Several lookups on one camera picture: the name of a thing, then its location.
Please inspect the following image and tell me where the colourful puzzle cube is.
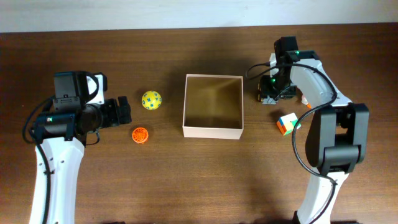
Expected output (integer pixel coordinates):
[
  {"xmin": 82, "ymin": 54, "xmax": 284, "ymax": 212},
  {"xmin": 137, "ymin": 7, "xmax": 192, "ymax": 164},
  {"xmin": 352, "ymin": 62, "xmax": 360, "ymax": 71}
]
[{"xmin": 277, "ymin": 113, "xmax": 298, "ymax": 136}]

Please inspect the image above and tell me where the yellow and grey toy truck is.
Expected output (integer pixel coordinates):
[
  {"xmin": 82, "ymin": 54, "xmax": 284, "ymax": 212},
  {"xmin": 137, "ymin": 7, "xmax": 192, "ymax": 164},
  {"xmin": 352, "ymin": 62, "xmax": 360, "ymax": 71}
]
[{"xmin": 257, "ymin": 95, "xmax": 277, "ymax": 105}]

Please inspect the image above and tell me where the white duck toy pink hat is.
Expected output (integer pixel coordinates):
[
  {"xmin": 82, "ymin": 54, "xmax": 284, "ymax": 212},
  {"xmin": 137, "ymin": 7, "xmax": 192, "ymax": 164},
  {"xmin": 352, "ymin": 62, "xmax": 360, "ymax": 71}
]
[{"xmin": 302, "ymin": 95, "xmax": 312, "ymax": 109}]

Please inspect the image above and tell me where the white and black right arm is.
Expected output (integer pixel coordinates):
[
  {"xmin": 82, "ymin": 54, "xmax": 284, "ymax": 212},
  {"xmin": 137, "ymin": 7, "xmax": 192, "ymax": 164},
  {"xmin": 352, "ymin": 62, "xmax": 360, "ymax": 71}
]
[{"xmin": 258, "ymin": 36, "xmax": 369, "ymax": 223}]

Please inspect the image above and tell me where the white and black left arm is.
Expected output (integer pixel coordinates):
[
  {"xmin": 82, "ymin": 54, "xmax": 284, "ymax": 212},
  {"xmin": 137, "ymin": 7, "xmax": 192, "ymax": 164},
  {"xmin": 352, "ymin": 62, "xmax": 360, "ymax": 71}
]
[{"xmin": 23, "ymin": 71, "xmax": 132, "ymax": 223}]

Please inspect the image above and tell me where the orange round lattice toy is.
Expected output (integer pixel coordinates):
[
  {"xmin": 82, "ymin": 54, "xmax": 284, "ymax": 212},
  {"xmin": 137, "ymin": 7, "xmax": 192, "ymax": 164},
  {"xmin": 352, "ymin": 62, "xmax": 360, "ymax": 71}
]
[{"xmin": 131, "ymin": 127, "xmax": 149, "ymax": 144}]

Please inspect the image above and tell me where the yellow ball with blue letters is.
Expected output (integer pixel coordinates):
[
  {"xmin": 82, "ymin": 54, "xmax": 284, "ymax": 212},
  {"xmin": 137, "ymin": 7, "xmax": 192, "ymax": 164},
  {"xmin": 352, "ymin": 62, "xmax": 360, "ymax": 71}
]
[{"xmin": 141, "ymin": 90, "xmax": 162, "ymax": 110}]

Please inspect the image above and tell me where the white open cardboard box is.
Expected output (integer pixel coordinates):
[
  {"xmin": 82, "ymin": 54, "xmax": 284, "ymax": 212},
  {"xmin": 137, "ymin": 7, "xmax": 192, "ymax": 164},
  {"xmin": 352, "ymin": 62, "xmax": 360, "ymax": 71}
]
[{"xmin": 182, "ymin": 74, "xmax": 244, "ymax": 140}]

